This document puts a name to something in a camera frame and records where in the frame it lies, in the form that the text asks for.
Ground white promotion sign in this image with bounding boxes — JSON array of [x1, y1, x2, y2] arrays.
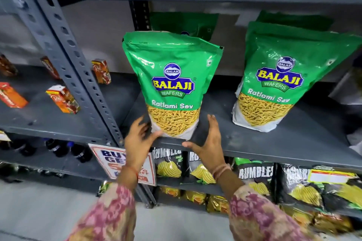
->
[[88, 143, 157, 187]]

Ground yellow price label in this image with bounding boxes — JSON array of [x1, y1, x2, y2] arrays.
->
[[307, 169, 357, 185]]

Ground black chips packet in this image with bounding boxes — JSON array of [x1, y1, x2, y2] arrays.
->
[[188, 152, 218, 185], [278, 164, 324, 208], [232, 158, 275, 197], [321, 174, 362, 211], [152, 148, 185, 179]]

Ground person's left hand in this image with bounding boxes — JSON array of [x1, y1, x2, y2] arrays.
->
[[124, 116, 163, 172]]

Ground person's left forearm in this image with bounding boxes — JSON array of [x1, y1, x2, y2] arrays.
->
[[66, 165, 141, 241]]

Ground person's right forearm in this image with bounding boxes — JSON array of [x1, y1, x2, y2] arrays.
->
[[213, 166, 313, 241]]

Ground green yellow snack packet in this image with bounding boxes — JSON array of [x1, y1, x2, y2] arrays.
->
[[97, 181, 112, 197]]

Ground dark drink bottle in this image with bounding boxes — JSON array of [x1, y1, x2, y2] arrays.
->
[[10, 139, 37, 157], [44, 138, 69, 158], [67, 141, 93, 163]]

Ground red thread wristband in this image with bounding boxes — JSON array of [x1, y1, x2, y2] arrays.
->
[[124, 165, 140, 180]]

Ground person's right hand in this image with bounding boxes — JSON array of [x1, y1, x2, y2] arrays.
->
[[182, 114, 227, 173]]

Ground orange juice carton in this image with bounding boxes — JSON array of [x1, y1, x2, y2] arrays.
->
[[0, 54, 18, 77], [40, 56, 61, 80], [91, 59, 112, 85], [0, 82, 29, 109], [46, 85, 81, 114]]

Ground pink bangle bracelet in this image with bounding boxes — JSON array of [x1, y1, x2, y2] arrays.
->
[[212, 163, 232, 182]]

